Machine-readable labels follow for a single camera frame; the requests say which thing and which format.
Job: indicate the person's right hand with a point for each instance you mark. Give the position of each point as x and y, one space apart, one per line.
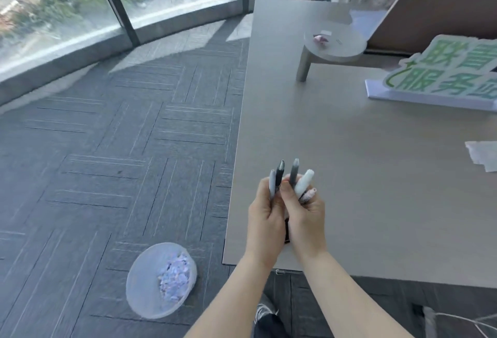
308 225

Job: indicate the person's left hand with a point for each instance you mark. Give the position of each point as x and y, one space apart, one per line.
266 229

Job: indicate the slim white red print pen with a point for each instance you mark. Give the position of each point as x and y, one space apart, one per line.
309 195

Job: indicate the thick white marker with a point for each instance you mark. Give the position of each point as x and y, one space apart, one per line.
304 184

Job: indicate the translucent grey pen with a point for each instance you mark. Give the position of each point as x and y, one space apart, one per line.
272 184

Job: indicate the clear barrel grey grip pen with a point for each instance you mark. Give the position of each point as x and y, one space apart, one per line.
294 172

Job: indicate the black grip pen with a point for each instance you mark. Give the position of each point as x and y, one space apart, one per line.
280 174

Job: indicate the white paper scraps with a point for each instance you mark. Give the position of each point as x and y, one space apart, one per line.
174 277

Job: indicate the white plastic waste bin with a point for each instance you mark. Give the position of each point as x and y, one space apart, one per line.
143 287

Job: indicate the person's right forearm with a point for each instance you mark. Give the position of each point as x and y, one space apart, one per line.
349 302

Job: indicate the person's left forearm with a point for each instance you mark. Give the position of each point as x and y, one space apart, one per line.
229 306

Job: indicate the person's grey shoe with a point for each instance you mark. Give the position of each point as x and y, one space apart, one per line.
266 308

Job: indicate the white table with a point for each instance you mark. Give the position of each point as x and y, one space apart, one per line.
349 194

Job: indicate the grey round desk shelf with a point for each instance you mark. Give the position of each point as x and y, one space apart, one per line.
338 46

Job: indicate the small pink object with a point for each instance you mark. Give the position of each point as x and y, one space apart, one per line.
321 38

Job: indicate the white paper sheet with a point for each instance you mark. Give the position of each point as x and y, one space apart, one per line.
483 155

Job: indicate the green and white sign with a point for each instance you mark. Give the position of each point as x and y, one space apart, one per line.
446 73

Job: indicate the brown desk partition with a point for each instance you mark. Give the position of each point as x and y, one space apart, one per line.
438 11

